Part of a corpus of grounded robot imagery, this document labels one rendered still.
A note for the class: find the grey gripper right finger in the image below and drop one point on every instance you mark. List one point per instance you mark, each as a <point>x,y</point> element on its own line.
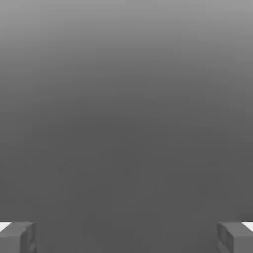
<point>236,238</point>

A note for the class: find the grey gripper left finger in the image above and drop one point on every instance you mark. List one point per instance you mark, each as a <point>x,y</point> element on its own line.
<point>16,238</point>

